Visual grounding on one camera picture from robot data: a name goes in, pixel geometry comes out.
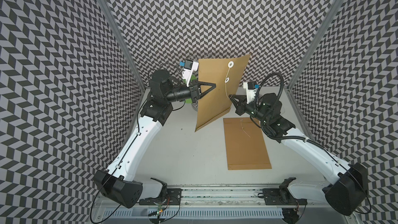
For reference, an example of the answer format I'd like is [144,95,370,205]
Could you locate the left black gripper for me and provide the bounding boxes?
[165,78,216,104]

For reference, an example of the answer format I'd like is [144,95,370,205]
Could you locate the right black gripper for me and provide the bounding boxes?
[229,94,270,123]

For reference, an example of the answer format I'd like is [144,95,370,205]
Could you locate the brown kraft file bag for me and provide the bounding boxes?
[223,118,272,170]

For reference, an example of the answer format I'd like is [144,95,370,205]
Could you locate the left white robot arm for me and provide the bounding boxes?
[93,69,216,208]

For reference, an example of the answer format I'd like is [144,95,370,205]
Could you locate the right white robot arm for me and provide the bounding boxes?
[230,93,369,216]

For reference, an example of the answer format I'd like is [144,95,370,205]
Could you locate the green plastic wine glass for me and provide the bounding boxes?
[186,74,198,104]

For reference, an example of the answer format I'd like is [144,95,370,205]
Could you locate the black corrugated cable hose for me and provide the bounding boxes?
[254,72,285,113]

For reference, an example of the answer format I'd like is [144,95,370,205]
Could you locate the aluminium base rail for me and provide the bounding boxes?
[114,185,347,223]

